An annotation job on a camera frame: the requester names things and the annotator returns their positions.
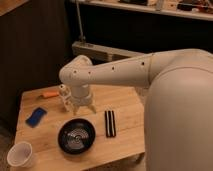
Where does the black round bowl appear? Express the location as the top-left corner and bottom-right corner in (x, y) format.
(58, 118), (96, 155)

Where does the blue sponge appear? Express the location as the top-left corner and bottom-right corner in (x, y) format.
(26, 107), (47, 127)

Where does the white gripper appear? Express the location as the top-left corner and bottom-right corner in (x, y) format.
(70, 84), (96, 116)

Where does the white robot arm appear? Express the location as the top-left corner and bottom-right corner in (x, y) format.
(59, 49), (213, 171)

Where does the wooden table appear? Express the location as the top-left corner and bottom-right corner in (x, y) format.
(11, 85), (145, 171)

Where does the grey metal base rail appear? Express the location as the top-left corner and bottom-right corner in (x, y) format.
(72, 41), (141, 62)

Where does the small clear plastic bottle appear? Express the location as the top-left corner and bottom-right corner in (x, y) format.
(59, 84), (71, 111)

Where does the grey metal pole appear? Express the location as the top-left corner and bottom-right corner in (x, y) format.
(75, 0), (86, 43)

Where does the cluttered background shelf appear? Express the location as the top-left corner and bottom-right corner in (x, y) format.
(70, 0), (213, 22)

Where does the white paper cup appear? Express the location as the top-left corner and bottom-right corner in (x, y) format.
(7, 141), (35, 168)

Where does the orange marker pen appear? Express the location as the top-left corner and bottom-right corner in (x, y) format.
(37, 91), (59, 99)

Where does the black striped rectangular block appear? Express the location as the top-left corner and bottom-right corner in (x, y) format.
(104, 110), (116, 137)

